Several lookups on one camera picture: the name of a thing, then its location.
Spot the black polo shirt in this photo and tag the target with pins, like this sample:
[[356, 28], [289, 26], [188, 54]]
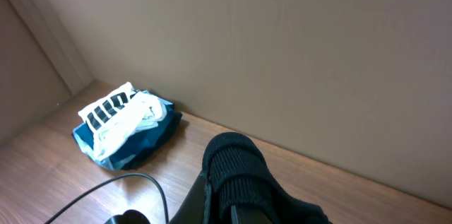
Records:
[[235, 186]]

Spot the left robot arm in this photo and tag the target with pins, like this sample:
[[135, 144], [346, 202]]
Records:
[[128, 217]]

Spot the blue folded garment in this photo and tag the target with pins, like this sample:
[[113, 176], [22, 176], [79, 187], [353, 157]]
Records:
[[142, 145]]

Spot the white black striped shirt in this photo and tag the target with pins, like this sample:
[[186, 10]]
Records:
[[115, 118]]

